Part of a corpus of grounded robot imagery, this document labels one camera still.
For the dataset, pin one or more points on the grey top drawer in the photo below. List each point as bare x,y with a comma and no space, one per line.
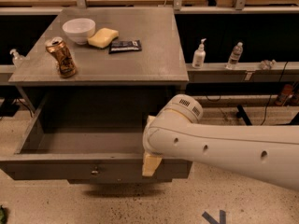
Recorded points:
91,133

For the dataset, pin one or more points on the grey drawer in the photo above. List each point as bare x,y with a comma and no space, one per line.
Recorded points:
91,133
116,181

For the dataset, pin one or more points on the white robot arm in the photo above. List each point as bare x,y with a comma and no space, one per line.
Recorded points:
266,153

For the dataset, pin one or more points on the grey bottom drawer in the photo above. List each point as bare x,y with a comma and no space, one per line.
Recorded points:
116,181

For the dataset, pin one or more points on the grey drawer cabinet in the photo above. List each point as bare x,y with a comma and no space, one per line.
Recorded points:
160,63

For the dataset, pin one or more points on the black stand leg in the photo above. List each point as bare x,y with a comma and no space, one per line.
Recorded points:
241,114

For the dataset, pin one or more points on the white pump lotion bottle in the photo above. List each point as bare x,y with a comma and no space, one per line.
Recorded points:
199,55

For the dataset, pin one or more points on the dark snack packet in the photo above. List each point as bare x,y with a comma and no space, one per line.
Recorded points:
124,46

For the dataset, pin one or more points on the crushed gold soda can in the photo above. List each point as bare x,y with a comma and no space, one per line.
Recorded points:
58,49

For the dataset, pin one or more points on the yellow sponge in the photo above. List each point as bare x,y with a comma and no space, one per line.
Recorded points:
103,37

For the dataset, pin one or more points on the clear water bottle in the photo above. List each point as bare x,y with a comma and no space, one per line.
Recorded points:
235,56

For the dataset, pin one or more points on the white bowl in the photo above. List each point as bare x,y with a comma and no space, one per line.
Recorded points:
79,30

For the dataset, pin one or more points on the crumpled clear wrapper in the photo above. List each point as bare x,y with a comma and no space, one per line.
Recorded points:
267,65

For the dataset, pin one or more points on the clear pump bottle left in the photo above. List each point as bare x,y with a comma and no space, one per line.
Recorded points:
17,59

